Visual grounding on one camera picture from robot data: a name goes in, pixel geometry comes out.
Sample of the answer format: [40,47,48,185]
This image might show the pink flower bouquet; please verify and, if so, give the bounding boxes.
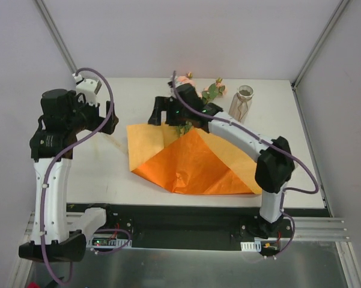
[176,72,226,137]

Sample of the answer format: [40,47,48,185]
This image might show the orange wrapping paper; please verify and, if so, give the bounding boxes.
[127,124,261,195]

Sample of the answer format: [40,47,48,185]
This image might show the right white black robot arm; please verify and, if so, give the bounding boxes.
[148,84,295,239]

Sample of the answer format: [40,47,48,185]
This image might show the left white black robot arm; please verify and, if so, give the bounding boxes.
[18,88,118,262]

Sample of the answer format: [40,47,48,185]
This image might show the beige ribbed vase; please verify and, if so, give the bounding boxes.
[228,85,254,124]

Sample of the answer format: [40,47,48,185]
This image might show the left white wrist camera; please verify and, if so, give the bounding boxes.
[72,73,102,106]

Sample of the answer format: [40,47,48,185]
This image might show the left aluminium frame post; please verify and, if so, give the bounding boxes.
[34,0,77,80]

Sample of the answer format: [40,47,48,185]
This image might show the aluminium frame post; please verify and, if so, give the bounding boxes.
[291,0,351,91]
[34,0,77,80]

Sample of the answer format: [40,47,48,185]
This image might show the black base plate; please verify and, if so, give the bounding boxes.
[65,202,332,251]

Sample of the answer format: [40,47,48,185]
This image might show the left white cable duct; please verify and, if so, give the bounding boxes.
[86,237,132,249]

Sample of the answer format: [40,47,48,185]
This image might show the white cable duct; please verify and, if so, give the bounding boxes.
[86,237,132,249]
[240,240,262,253]

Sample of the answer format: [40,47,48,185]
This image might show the right white cable duct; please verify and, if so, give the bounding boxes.
[240,240,262,253]

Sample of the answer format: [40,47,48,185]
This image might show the right aluminium frame post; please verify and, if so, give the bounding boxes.
[291,0,351,91]

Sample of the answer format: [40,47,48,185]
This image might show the aluminium front rail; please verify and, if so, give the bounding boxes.
[28,208,347,244]

